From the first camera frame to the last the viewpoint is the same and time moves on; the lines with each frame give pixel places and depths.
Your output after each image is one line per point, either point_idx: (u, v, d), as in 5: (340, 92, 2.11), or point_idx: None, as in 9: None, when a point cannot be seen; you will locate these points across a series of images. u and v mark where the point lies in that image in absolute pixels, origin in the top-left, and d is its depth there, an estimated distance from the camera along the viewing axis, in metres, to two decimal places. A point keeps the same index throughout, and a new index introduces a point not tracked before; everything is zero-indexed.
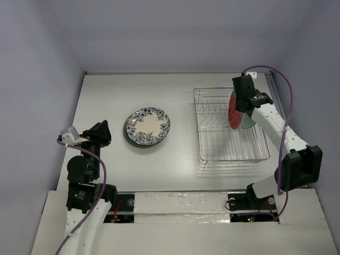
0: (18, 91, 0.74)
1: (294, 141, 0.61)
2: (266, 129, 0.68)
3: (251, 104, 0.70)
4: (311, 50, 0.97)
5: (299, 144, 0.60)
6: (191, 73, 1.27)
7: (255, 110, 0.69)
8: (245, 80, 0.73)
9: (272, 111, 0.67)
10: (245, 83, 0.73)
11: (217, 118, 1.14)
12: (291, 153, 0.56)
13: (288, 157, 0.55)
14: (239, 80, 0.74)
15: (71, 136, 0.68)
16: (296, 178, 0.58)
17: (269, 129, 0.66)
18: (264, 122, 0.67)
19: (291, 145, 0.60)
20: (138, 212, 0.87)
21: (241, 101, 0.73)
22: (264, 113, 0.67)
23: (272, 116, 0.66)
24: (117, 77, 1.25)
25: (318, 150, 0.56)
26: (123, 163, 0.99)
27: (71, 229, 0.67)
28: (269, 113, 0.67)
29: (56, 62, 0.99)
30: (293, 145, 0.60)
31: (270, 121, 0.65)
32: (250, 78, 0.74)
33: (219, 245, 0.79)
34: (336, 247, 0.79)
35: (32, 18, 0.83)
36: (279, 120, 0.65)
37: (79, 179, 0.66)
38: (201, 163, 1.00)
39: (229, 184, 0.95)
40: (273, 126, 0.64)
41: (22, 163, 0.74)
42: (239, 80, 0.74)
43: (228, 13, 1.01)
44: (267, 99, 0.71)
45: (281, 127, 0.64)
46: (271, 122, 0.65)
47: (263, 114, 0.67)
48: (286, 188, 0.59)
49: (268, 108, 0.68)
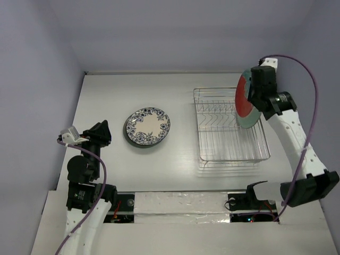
0: (18, 92, 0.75)
1: (313, 163, 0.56)
2: (283, 139, 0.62)
3: (270, 105, 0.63)
4: (311, 49, 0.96)
5: (317, 167, 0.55)
6: (191, 73, 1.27)
7: (275, 115, 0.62)
8: (268, 75, 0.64)
9: (294, 122, 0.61)
10: (267, 78, 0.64)
11: (217, 117, 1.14)
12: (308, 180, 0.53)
13: (304, 183, 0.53)
14: (261, 74, 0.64)
15: (71, 136, 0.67)
16: (305, 200, 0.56)
17: (287, 142, 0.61)
18: (282, 133, 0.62)
19: (308, 169, 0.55)
20: (138, 212, 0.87)
21: (260, 100, 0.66)
22: (284, 123, 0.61)
23: (292, 127, 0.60)
24: (117, 78, 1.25)
25: (335, 178, 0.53)
26: (123, 163, 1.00)
27: (71, 229, 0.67)
28: (290, 124, 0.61)
29: (57, 63, 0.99)
30: (311, 169, 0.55)
31: (289, 134, 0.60)
32: (273, 72, 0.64)
33: (219, 245, 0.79)
34: (335, 247, 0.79)
35: (32, 19, 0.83)
36: (299, 135, 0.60)
37: (79, 179, 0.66)
38: (202, 163, 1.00)
39: (229, 184, 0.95)
40: (292, 141, 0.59)
41: (22, 163, 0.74)
42: (260, 74, 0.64)
43: (227, 13, 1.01)
44: (289, 102, 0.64)
45: (302, 144, 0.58)
46: (291, 136, 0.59)
47: (283, 124, 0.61)
48: (292, 204, 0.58)
49: (289, 118, 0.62)
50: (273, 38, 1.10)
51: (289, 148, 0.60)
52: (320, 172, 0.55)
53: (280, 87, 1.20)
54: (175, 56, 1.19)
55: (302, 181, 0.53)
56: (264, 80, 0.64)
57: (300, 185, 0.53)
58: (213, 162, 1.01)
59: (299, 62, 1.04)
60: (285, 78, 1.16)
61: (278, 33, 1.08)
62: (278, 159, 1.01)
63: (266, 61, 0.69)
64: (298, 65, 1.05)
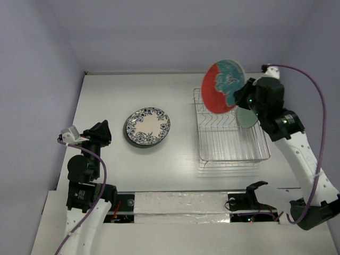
0: (18, 92, 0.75)
1: (326, 189, 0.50)
2: (291, 164, 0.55)
3: (277, 129, 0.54)
4: (311, 49, 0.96)
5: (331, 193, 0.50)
6: (191, 73, 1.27)
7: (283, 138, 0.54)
8: (275, 93, 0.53)
9: (303, 145, 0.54)
10: (273, 98, 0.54)
11: (217, 118, 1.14)
12: (323, 210, 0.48)
13: (319, 213, 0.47)
14: (268, 93, 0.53)
15: (71, 135, 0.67)
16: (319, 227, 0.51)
17: (295, 166, 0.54)
18: (291, 157, 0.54)
19: (322, 197, 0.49)
20: (138, 212, 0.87)
21: (264, 121, 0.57)
22: (293, 147, 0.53)
23: (303, 152, 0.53)
24: (117, 78, 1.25)
25: None
26: (123, 163, 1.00)
27: (71, 229, 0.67)
28: (299, 148, 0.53)
29: (57, 63, 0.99)
30: (325, 196, 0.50)
31: (299, 160, 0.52)
32: (282, 90, 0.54)
33: (219, 245, 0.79)
34: (335, 247, 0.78)
35: (32, 19, 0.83)
36: (311, 160, 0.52)
37: (79, 179, 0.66)
38: (201, 163, 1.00)
39: (229, 184, 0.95)
40: (304, 168, 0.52)
41: (22, 163, 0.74)
42: (266, 93, 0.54)
43: (227, 13, 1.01)
44: (297, 122, 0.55)
45: (313, 169, 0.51)
46: (302, 162, 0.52)
47: (292, 149, 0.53)
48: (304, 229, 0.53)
49: (298, 140, 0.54)
50: (274, 38, 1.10)
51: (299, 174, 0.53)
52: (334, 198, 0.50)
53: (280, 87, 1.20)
54: (175, 56, 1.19)
55: (316, 210, 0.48)
56: (270, 100, 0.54)
57: (315, 213, 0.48)
58: (213, 162, 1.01)
59: (299, 62, 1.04)
60: (285, 78, 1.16)
61: (278, 33, 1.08)
62: (278, 159, 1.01)
63: (271, 69, 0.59)
64: (298, 65, 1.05)
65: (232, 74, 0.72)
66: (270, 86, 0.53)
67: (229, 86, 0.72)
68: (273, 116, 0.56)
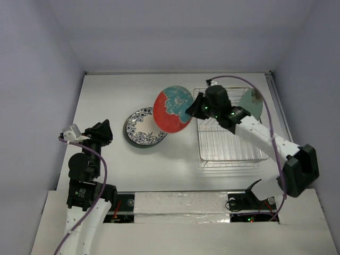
0: (18, 91, 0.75)
1: (286, 146, 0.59)
2: (254, 142, 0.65)
3: (231, 122, 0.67)
4: (311, 50, 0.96)
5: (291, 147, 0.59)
6: (191, 73, 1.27)
7: (237, 126, 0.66)
8: (221, 95, 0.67)
9: (254, 123, 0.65)
10: (220, 99, 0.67)
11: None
12: (290, 161, 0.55)
13: (288, 165, 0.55)
14: (216, 97, 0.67)
15: (73, 134, 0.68)
16: (302, 181, 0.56)
17: (257, 142, 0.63)
18: (251, 136, 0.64)
19: (285, 151, 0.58)
20: (138, 212, 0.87)
21: (221, 119, 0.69)
22: (247, 127, 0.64)
23: (255, 127, 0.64)
24: (117, 77, 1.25)
25: (311, 149, 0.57)
26: (124, 163, 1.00)
27: (71, 227, 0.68)
28: (252, 126, 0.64)
29: (56, 62, 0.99)
30: (287, 151, 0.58)
31: (256, 134, 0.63)
32: (226, 92, 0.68)
33: (219, 245, 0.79)
34: (336, 247, 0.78)
35: (32, 19, 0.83)
36: (263, 130, 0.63)
37: (80, 177, 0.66)
38: (201, 163, 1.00)
39: (229, 184, 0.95)
40: (260, 137, 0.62)
41: (22, 163, 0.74)
42: (214, 96, 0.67)
43: (228, 13, 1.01)
44: (245, 112, 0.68)
45: (268, 135, 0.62)
46: (257, 134, 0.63)
47: (247, 128, 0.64)
48: (296, 193, 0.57)
49: (248, 122, 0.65)
50: (274, 39, 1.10)
51: (263, 146, 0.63)
52: (296, 150, 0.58)
53: (281, 87, 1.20)
54: (175, 56, 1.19)
55: (286, 165, 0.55)
56: (219, 100, 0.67)
57: (287, 169, 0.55)
58: (213, 162, 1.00)
59: (299, 63, 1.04)
60: (285, 78, 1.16)
61: (278, 34, 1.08)
62: None
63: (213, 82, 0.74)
64: (298, 65, 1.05)
65: (179, 98, 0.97)
66: (215, 91, 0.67)
67: (179, 107, 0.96)
68: (225, 113, 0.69)
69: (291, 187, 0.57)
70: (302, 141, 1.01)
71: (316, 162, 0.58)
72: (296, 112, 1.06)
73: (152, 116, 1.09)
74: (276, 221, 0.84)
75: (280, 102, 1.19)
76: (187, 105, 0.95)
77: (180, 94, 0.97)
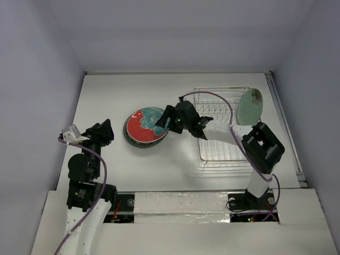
0: (18, 91, 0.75)
1: (241, 128, 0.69)
2: (220, 138, 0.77)
3: (201, 132, 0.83)
4: (311, 50, 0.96)
5: (246, 128, 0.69)
6: (191, 73, 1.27)
7: (205, 130, 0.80)
8: (188, 109, 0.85)
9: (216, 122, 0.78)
10: (188, 112, 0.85)
11: (217, 117, 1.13)
12: (246, 138, 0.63)
13: (245, 142, 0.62)
14: (184, 111, 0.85)
15: (72, 134, 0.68)
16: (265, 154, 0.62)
17: (222, 136, 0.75)
18: (216, 134, 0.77)
19: (241, 133, 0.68)
20: (138, 212, 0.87)
21: (193, 129, 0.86)
22: (210, 127, 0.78)
23: (217, 124, 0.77)
24: (117, 77, 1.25)
25: (262, 124, 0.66)
26: (124, 163, 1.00)
27: (71, 228, 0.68)
28: (214, 125, 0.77)
29: (56, 62, 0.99)
30: (243, 132, 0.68)
31: (218, 130, 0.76)
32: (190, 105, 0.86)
33: (219, 245, 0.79)
34: (335, 247, 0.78)
35: (32, 18, 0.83)
36: (223, 124, 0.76)
37: (79, 177, 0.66)
38: (201, 163, 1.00)
39: (229, 183, 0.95)
40: (221, 130, 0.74)
41: (22, 163, 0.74)
42: (183, 111, 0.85)
43: (228, 13, 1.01)
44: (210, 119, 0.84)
45: (226, 127, 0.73)
46: (219, 129, 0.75)
47: (211, 128, 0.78)
48: (267, 168, 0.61)
49: (211, 124, 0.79)
50: (274, 38, 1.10)
51: (226, 137, 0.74)
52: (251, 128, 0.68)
53: (281, 87, 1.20)
54: (175, 56, 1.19)
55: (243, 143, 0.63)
56: (187, 113, 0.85)
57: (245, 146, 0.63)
58: (213, 162, 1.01)
59: (299, 62, 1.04)
60: (285, 78, 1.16)
61: (278, 33, 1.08)
62: None
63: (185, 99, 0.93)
64: (298, 65, 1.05)
65: (155, 116, 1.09)
66: (182, 107, 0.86)
67: (154, 123, 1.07)
68: (194, 123, 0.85)
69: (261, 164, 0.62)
70: (302, 141, 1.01)
71: (273, 135, 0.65)
72: (296, 112, 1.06)
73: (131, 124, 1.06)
74: (277, 221, 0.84)
75: (280, 102, 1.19)
76: None
77: (156, 115, 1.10)
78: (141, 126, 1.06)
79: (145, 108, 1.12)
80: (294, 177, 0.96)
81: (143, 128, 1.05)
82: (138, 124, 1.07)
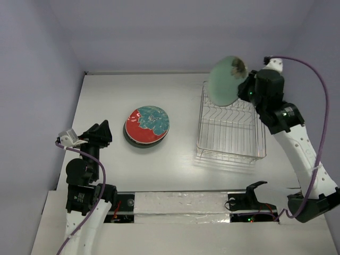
0: (19, 92, 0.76)
1: (325, 182, 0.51)
2: (289, 158, 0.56)
3: (278, 123, 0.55)
4: (310, 50, 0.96)
5: (329, 186, 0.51)
6: (190, 73, 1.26)
7: (283, 134, 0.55)
8: (277, 84, 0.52)
9: (302, 138, 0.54)
10: (272, 90, 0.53)
11: (217, 111, 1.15)
12: (322, 204, 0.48)
13: (316, 206, 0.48)
14: (269, 85, 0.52)
15: (69, 138, 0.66)
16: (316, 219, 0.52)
17: (295, 160, 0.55)
18: (290, 151, 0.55)
19: (320, 188, 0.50)
20: (138, 212, 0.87)
21: (266, 114, 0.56)
22: (292, 140, 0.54)
23: (301, 144, 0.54)
24: (117, 77, 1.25)
25: None
26: (123, 164, 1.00)
27: (71, 231, 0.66)
28: (298, 141, 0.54)
29: (56, 62, 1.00)
30: (322, 189, 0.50)
31: (298, 153, 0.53)
32: (282, 81, 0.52)
33: (219, 245, 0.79)
34: (335, 247, 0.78)
35: (31, 18, 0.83)
36: (309, 153, 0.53)
37: (78, 182, 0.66)
38: (198, 152, 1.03)
39: (227, 178, 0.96)
40: (301, 161, 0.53)
41: (22, 164, 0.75)
42: (269, 84, 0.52)
43: (227, 13, 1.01)
44: (296, 115, 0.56)
45: (312, 162, 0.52)
46: (299, 155, 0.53)
47: (291, 142, 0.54)
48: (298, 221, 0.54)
49: (296, 133, 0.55)
50: (274, 38, 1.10)
51: (298, 168, 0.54)
52: (332, 192, 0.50)
53: None
54: (174, 56, 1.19)
55: (315, 205, 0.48)
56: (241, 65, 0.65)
57: (313, 208, 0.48)
58: (210, 155, 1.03)
59: (299, 62, 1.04)
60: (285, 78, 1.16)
61: (278, 33, 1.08)
62: (277, 159, 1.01)
63: (274, 61, 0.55)
64: (298, 65, 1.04)
65: (153, 115, 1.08)
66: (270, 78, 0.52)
67: (153, 122, 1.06)
68: (272, 108, 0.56)
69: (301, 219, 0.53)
70: None
71: None
72: None
73: (131, 124, 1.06)
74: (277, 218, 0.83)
75: None
76: (160, 122, 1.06)
77: (153, 113, 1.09)
78: (139, 126, 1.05)
79: (142, 108, 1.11)
80: (294, 177, 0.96)
81: (141, 128, 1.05)
82: (137, 124, 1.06)
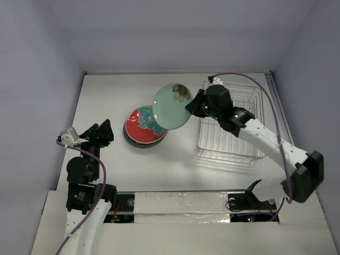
0: (19, 92, 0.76)
1: (294, 151, 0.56)
2: (258, 146, 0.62)
3: (235, 126, 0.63)
4: (310, 49, 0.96)
5: (300, 153, 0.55)
6: (190, 73, 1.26)
7: (242, 131, 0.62)
8: (224, 95, 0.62)
9: (259, 127, 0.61)
10: (223, 100, 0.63)
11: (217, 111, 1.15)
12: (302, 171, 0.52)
13: (299, 175, 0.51)
14: (218, 98, 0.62)
15: (70, 137, 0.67)
16: (311, 189, 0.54)
17: (263, 146, 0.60)
18: (255, 141, 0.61)
19: (294, 159, 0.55)
20: (138, 212, 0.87)
21: (223, 121, 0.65)
22: (252, 132, 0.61)
23: (261, 131, 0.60)
24: (117, 77, 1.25)
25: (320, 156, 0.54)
26: (123, 164, 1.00)
27: (71, 230, 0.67)
28: (257, 130, 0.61)
29: (56, 62, 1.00)
30: (296, 158, 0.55)
31: (262, 139, 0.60)
32: (228, 92, 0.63)
33: (219, 245, 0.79)
34: (335, 247, 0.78)
35: (31, 18, 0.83)
36: (270, 135, 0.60)
37: (78, 180, 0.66)
38: (198, 152, 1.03)
39: (226, 178, 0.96)
40: (266, 144, 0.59)
41: (22, 164, 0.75)
42: (218, 98, 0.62)
43: (227, 13, 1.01)
44: (247, 114, 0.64)
45: (275, 141, 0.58)
46: (263, 140, 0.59)
47: (252, 133, 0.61)
48: (300, 201, 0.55)
49: (253, 125, 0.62)
50: (274, 38, 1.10)
51: (270, 153, 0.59)
52: (305, 158, 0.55)
53: (281, 87, 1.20)
54: (174, 56, 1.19)
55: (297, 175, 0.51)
56: (182, 90, 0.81)
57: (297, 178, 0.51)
58: (210, 155, 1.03)
59: (299, 62, 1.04)
60: (285, 78, 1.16)
61: (278, 33, 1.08)
62: None
63: (217, 79, 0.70)
64: (298, 65, 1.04)
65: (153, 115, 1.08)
66: (217, 93, 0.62)
67: (153, 122, 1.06)
68: (227, 115, 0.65)
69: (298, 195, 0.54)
70: (302, 141, 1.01)
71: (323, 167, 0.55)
72: (296, 112, 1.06)
73: (131, 124, 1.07)
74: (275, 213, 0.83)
75: (280, 102, 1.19)
76: None
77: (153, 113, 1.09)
78: (138, 126, 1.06)
79: (142, 108, 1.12)
80: None
81: (141, 128, 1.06)
82: (136, 124, 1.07)
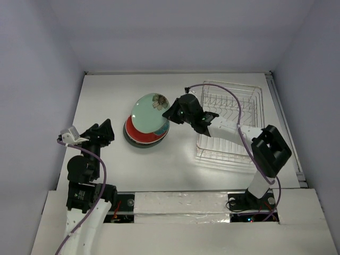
0: (18, 91, 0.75)
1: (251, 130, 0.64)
2: (226, 137, 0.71)
3: (204, 127, 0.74)
4: (310, 50, 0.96)
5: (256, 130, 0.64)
6: (190, 73, 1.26)
7: (210, 128, 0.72)
8: (193, 103, 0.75)
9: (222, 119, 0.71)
10: (193, 107, 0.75)
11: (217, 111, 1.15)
12: (256, 142, 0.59)
13: (255, 146, 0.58)
14: (188, 105, 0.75)
15: (70, 136, 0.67)
16: (277, 160, 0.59)
17: (228, 135, 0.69)
18: (222, 133, 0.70)
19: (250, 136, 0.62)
20: (138, 212, 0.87)
21: (194, 125, 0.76)
22: (216, 125, 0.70)
23: (223, 122, 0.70)
24: (117, 77, 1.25)
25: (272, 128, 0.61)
26: (123, 164, 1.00)
27: (71, 229, 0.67)
28: (220, 122, 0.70)
29: (56, 62, 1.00)
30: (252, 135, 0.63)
31: (224, 129, 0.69)
32: (196, 100, 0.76)
33: (219, 245, 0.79)
34: (336, 247, 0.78)
35: (31, 18, 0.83)
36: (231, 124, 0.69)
37: (78, 179, 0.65)
38: (198, 152, 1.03)
39: (226, 178, 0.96)
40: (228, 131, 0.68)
41: (23, 163, 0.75)
42: (187, 104, 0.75)
43: (227, 13, 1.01)
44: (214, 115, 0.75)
45: (234, 127, 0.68)
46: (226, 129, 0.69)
47: (216, 126, 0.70)
48: (273, 175, 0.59)
49: (217, 121, 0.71)
50: (274, 38, 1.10)
51: (234, 138, 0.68)
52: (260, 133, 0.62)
53: (281, 87, 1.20)
54: (174, 56, 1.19)
55: (254, 146, 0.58)
56: (161, 100, 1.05)
57: (255, 149, 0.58)
58: (210, 155, 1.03)
59: (299, 62, 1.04)
60: (285, 78, 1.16)
61: (278, 33, 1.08)
62: None
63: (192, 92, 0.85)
64: (298, 65, 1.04)
65: None
66: (187, 101, 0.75)
67: None
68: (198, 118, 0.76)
69: (268, 169, 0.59)
70: (302, 141, 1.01)
71: (282, 138, 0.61)
72: (296, 112, 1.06)
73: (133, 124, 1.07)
74: (273, 210, 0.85)
75: (280, 102, 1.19)
76: None
77: None
78: None
79: None
80: (294, 177, 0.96)
81: None
82: None
